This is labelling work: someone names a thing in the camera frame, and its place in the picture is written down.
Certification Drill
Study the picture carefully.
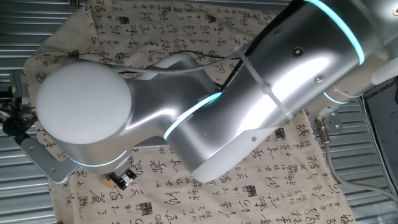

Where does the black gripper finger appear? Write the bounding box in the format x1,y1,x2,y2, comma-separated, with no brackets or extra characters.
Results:
107,174,129,192
123,168,138,185

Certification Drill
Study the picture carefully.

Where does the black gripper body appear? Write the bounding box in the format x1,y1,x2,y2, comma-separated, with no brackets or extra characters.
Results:
108,161,135,179

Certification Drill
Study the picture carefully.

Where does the small wooden cube block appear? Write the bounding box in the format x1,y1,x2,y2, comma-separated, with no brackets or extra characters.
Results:
101,176,115,189

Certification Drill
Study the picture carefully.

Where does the calligraphy print beige tablecloth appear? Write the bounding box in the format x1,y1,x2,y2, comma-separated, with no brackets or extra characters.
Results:
24,0,357,224

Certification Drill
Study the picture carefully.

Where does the printed poster sheet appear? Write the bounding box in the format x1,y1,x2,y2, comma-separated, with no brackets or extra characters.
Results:
362,77,398,187

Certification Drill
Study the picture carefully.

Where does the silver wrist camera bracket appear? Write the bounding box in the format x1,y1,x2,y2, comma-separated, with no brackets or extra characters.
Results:
19,136,79,185

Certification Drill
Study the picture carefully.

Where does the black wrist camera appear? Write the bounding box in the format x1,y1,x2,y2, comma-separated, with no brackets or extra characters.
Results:
1,114,39,146

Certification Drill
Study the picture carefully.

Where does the silver camera box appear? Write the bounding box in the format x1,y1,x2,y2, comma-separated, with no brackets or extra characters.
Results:
11,70,32,104

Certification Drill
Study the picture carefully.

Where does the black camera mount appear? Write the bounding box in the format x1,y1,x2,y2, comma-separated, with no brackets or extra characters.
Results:
0,86,20,121

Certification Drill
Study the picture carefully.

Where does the white cable tie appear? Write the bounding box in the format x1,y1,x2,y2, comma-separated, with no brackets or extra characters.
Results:
232,42,294,118

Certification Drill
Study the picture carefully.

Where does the grey cable with metal connector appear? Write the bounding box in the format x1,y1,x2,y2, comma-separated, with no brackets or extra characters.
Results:
313,116,398,203

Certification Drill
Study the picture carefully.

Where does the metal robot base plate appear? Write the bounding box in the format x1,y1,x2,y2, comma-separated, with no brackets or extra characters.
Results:
317,108,343,136

